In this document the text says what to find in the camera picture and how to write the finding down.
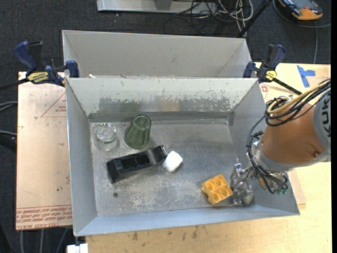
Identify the green glass cup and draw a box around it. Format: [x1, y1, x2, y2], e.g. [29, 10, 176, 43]
[123, 114, 153, 150]

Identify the clear glass cup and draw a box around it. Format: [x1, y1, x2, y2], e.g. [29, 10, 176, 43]
[92, 122, 120, 152]

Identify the brown cardboard board red print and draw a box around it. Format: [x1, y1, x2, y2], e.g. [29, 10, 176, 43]
[15, 71, 308, 231]

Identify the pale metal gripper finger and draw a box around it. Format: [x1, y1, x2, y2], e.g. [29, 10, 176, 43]
[231, 183, 244, 205]
[241, 184, 255, 207]

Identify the white soft block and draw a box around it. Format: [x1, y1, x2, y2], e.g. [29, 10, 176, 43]
[162, 150, 184, 173]

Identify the yellow toy brick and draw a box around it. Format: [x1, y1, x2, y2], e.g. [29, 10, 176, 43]
[201, 173, 234, 205]

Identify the grey metal bin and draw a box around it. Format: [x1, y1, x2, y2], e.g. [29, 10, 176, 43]
[62, 30, 301, 237]

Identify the black tape dispenser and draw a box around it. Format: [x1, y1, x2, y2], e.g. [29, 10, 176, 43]
[105, 144, 169, 184]

